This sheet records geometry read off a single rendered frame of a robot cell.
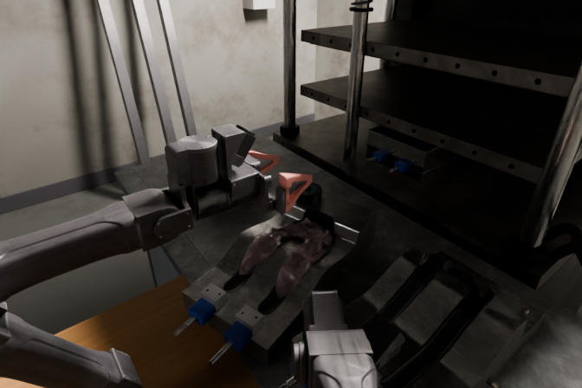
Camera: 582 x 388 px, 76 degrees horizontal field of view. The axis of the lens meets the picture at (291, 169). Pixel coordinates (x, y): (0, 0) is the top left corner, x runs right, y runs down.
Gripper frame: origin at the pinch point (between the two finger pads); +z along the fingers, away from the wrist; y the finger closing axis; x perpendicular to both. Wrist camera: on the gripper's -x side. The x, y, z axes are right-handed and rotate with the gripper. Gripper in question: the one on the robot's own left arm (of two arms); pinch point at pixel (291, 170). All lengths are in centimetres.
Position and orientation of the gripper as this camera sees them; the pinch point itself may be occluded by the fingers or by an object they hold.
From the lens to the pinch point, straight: 68.2
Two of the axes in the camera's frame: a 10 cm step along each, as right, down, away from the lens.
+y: -6.1, -3.7, 7.0
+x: -0.2, 8.9, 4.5
